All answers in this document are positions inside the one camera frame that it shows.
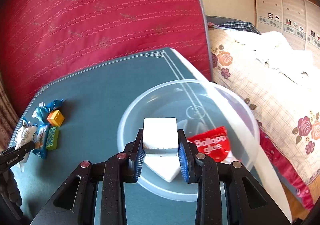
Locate red balloon glue packet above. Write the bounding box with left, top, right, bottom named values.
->
left=187, top=126, right=237, bottom=164

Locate small blue snack wrapper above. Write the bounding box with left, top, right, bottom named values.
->
left=46, top=99, right=64, bottom=113

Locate white sliding wardrobe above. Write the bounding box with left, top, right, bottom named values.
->
left=255, top=0, right=319, bottom=59

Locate orange yellow toy brick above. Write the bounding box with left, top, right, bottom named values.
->
left=47, top=110, right=65, bottom=127

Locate plaid pillow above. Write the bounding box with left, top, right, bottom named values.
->
left=218, top=21, right=261, bottom=35

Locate red upright mattress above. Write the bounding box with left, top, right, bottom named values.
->
left=1, top=0, right=211, bottom=114

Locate white square block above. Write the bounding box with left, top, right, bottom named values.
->
left=143, top=118, right=178, bottom=155

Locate white plastic bag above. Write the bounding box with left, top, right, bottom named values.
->
left=14, top=117, right=38, bottom=173

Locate floral bed quilt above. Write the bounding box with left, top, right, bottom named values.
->
left=208, top=22, right=320, bottom=212

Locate blue cracker packet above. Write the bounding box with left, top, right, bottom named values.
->
left=32, top=125, right=50, bottom=159

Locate blue cloth pouch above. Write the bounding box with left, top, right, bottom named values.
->
left=32, top=102, right=49, bottom=124

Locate clear plastic bowl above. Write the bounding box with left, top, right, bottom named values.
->
left=117, top=79, right=261, bottom=202

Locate white crumpled clothing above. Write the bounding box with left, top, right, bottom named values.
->
left=226, top=30, right=319, bottom=92

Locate green dotted toy brick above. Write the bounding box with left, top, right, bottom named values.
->
left=46, top=127, right=59, bottom=151

